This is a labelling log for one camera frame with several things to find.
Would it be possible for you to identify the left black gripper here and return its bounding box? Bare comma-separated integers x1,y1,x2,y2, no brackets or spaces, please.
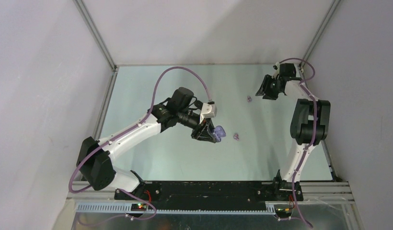
177,108,217,143

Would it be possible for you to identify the purple earbud charging case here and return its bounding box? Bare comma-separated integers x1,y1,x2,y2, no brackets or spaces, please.
212,126,227,142

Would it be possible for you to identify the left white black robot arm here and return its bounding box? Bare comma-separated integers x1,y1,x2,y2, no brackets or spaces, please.
76,87,226,200

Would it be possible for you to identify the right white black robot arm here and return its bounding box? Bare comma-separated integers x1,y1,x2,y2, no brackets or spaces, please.
256,61,331,200

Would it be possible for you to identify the aluminium corner post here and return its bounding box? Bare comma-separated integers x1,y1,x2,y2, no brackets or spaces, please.
73,0,117,71
302,0,343,61

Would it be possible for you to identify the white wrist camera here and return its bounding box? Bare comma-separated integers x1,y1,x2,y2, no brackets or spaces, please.
272,62,280,79
199,101,217,124

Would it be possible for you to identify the aluminium frame rail front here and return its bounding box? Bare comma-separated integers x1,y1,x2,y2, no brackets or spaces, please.
67,181,355,204

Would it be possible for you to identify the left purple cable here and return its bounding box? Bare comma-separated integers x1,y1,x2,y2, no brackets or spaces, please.
68,66,215,227

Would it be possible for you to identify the right aluminium corner post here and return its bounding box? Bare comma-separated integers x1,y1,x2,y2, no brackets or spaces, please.
302,0,343,61

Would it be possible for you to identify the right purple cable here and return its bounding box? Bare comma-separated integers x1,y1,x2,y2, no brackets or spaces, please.
279,57,319,229

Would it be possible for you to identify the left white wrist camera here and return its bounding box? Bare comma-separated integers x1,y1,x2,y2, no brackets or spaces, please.
199,101,217,124

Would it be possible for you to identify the purple cable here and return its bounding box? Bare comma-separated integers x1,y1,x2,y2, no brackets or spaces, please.
279,57,319,229
68,66,215,227

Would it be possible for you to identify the left aluminium corner post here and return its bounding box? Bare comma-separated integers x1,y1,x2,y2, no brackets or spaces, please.
73,0,117,71

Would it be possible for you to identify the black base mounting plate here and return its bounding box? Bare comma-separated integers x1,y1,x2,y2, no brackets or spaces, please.
131,181,304,211

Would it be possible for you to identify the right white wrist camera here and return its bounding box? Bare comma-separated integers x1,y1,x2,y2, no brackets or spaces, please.
272,62,280,79

